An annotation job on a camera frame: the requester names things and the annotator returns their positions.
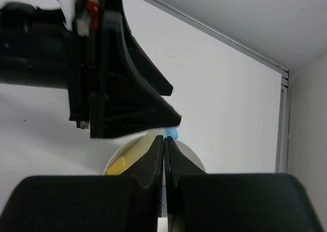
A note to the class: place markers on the yellow highlighter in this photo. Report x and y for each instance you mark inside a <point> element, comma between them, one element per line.
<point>129,154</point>

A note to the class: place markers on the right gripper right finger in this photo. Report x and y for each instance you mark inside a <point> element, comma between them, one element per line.
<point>198,201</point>

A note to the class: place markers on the blue highlighter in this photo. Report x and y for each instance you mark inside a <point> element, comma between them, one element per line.
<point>171,132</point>

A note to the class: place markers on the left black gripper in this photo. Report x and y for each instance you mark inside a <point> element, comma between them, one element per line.
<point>62,47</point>

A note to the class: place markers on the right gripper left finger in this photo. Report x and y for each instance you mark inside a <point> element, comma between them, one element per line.
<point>130,201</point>

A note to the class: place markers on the white round divided container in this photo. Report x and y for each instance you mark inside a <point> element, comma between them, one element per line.
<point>188,152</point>

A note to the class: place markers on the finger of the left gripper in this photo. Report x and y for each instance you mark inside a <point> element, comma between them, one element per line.
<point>142,62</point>
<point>121,115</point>

